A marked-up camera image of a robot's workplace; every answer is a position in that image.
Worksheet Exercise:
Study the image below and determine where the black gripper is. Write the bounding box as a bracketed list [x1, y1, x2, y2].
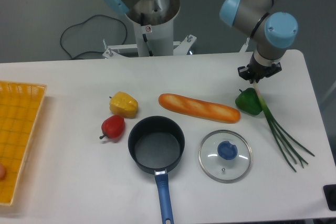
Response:
[237, 58, 282, 83]

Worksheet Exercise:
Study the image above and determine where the black device table corner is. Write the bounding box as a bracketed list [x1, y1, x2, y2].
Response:
[323, 184, 336, 211]

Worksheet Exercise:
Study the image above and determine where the green onion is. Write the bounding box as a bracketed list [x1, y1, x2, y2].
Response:
[253, 81, 315, 172]

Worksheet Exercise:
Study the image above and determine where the yellow woven basket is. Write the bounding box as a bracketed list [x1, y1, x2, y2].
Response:
[1, 81, 47, 206]

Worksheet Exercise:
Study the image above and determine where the peach object in basket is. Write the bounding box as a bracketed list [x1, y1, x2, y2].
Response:
[0, 163, 6, 180]

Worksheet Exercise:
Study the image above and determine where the white metal base frame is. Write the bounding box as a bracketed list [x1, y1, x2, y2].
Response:
[101, 34, 250, 59]

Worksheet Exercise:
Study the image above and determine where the baguette bread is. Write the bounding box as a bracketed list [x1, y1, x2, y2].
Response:
[158, 93, 241, 124]

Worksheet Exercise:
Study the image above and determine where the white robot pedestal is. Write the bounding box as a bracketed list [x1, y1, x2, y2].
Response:
[127, 0, 180, 57]

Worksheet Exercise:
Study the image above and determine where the dark saucepan blue handle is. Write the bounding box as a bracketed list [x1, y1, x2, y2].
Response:
[128, 116, 185, 223]

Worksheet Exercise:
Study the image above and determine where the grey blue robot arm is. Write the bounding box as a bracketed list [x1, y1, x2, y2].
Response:
[104, 0, 298, 83]

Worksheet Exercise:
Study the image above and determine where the black cable on floor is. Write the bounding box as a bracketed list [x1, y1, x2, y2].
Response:
[60, 15, 128, 60]

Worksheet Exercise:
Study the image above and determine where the yellow bell pepper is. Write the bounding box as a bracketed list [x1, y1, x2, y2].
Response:
[109, 91, 139, 119]

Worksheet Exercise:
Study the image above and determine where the green bell pepper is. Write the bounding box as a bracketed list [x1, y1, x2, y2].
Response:
[235, 88, 262, 115]

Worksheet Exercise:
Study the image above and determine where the red bell pepper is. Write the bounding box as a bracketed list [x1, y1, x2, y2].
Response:
[99, 115, 125, 140]

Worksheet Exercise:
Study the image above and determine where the glass lid blue knob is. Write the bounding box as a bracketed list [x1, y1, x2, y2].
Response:
[198, 130, 253, 184]

